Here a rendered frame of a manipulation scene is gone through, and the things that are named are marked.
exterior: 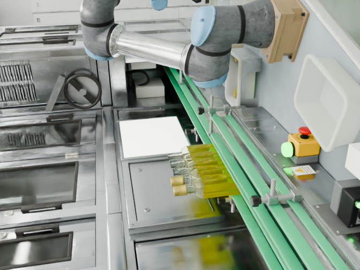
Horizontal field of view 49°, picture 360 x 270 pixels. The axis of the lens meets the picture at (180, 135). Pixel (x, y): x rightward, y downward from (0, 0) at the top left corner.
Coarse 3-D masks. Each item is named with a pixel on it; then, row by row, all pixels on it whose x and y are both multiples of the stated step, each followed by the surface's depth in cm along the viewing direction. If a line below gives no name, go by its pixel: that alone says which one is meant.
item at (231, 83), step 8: (232, 56) 166; (232, 64) 168; (240, 64) 151; (232, 72) 169; (240, 72) 153; (232, 80) 171; (240, 80) 154; (232, 88) 173; (240, 88) 157; (232, 96) 173; (232, 104) 165
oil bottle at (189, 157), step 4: (200, 152) 150; (204, 152) 150; (208, 152) 149; (212, 152) 149; (216, 152) 149; (184, 156) 148; (188, 156) 147; (192, 156) 147; (196, 156) 147; (200, 156) 147; (204, 156) 146; (208, 156) 146; (212, 156) 146; (216, 156) 147; (184, 160) 147; (188, 160) 145; (184, 164) 146
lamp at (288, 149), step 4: (284, 144) 116; (288, 144) 115; (292, 144) 115; (284, 148) 115; (288, 148) 114; (292, 148) 115; (284, 152) 115; (288, 152) 114; (292, 152) 115; (288, 156) 116; (292, 156) 116
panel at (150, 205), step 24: (120, 120) 212; (120, 144) 187; (144, 168) 169; (168, 168) 168; (144, 192) 153; (168, 192) 153; (144, 216) 140; (168, 216) 139; (192, 216) 138; (216, 216) 138
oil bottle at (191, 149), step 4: (204, 144) 155; (208, 144) 155; (212, 144) 155; (184, 148) 152; (188, 148) 152; (192, 148) 152; (196, 148) 152; (200, 148) 152; (204, 148) 152; (208, 148) 152; (212, 148) 152; (184, 152) 150; (188, 152) 150; (192, 152) 150; (196, 152) 150
